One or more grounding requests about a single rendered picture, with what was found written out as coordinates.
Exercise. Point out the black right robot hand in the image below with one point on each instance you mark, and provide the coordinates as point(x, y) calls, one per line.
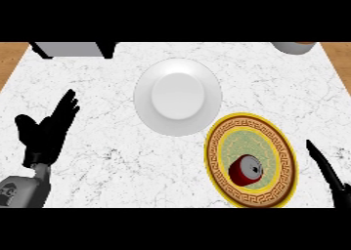
point(333, 175)

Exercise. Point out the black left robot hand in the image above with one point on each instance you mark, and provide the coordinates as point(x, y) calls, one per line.
point(46, 136)

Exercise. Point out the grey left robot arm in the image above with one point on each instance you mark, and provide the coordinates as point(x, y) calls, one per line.
point(21, 190)

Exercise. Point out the yellow patterned plate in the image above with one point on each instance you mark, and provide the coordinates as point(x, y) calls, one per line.
point(275, 153)

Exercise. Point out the red can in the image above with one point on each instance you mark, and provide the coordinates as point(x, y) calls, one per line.
point(244, 172)

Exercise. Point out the white plate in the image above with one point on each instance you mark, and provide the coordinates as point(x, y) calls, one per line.
point(179, 97)

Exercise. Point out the grey and black appliance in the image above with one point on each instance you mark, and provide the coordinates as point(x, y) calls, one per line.
point(72, 49)

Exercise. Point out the grey cylindrical container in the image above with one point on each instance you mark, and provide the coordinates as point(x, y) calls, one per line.
point(294, 48)

